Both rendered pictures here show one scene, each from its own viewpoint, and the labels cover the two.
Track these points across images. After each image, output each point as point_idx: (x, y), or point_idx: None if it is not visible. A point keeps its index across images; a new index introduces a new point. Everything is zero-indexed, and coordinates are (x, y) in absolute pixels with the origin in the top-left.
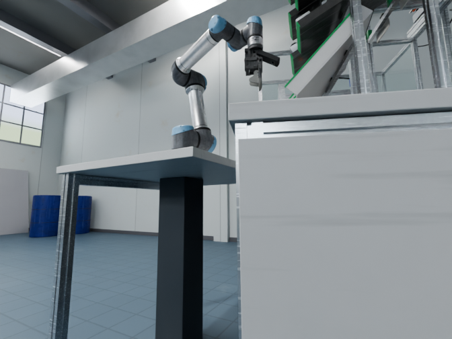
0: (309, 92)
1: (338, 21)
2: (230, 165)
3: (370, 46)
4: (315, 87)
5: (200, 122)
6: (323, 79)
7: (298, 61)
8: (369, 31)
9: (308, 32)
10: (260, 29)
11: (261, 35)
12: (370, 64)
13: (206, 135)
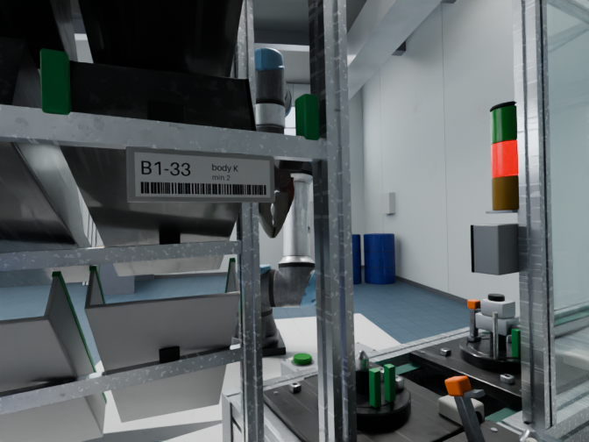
0: (37, 435)
1: (5, 245)
2: (149, 439)
3: (322, 179)
4: (40, 425)
5: (287, 252)
6: (33, 415)
7: (142, 271)
8: (298, 105)
9: (2, 281)
10: (259, 82)
11: (261, 100)
12: (319, 276)
13: (290, 280)
